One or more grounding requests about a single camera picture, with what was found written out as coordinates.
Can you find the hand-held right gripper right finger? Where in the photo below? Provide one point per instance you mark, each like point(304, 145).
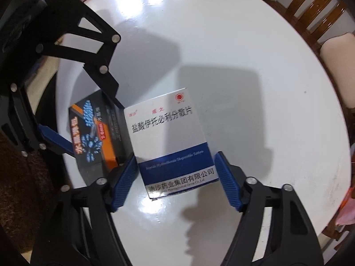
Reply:
point(227, 180)

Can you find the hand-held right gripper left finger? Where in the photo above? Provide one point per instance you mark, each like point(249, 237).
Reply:
point(124, 183)

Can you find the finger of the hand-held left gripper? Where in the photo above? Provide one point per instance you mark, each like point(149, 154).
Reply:
point(94, 47)
point(55, 138)

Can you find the black and orange box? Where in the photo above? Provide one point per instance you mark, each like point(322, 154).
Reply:
point(91, 133)

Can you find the white and blue medicine box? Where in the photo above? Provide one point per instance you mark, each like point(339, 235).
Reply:
point(166, 135)

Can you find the brown shaggy rug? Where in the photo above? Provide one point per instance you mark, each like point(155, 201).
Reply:
point(25, 199)

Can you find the cream seat cushion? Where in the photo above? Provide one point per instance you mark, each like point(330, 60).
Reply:
point(341, 69)

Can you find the wooden slat-back chair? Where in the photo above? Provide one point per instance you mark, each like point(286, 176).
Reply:
point(310, 5)

